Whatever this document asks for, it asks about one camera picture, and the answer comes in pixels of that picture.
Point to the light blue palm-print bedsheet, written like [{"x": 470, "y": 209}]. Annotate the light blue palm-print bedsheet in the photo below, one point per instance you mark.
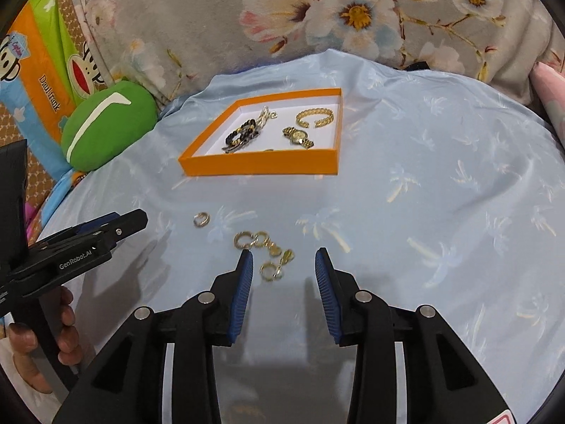
[{"x": 441, "y": 212}]

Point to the colourful cartoon printed blanket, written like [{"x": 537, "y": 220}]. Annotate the colourful cartoon printed blanket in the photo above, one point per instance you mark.
[{"x": 39, "y": 66}]

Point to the brown patterned mat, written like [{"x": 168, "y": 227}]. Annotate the brown patterned mat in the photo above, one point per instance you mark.
[{"x": 42, "y": 172}]

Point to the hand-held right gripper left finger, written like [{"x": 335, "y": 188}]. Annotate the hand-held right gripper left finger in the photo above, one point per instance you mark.
[{"x": 238, "y": 300}]

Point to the gold wristwatch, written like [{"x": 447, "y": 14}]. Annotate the gold wristwatch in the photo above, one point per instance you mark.
[{"x": 298, "y": 137}]

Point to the grey floral quilt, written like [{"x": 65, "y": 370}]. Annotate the grey floral quilt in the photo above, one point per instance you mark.
[{"x": 212, "y": 31}]

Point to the pink cartoon pillow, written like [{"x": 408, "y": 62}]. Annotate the pink cartoon pillow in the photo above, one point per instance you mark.
[{"x": 549, "y": 92}]

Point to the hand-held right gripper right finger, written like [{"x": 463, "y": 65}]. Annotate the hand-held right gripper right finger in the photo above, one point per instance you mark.
[{"x": 329, "y": 300}]

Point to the orange shallow cardboard box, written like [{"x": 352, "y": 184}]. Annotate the orange shallow cardboard box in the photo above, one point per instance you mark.
[{"x": 282, "y": 141}]

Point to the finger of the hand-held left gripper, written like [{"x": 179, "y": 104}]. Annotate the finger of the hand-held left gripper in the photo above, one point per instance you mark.
[
  {"x": 95, "y": 225},
  {"x": 128, "y": 225}
]

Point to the green round pillow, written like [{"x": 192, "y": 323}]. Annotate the green round pillow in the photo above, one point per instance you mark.
[{"x": 110, "y": 128}]

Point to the person's left hand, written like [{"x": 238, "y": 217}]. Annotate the person's left hand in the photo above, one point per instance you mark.
[{"x": 26, "y": 344}]

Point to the gold heart earring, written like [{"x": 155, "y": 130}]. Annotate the gold heart earring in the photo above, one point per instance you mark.
[{"x": 275, "y": 250}]

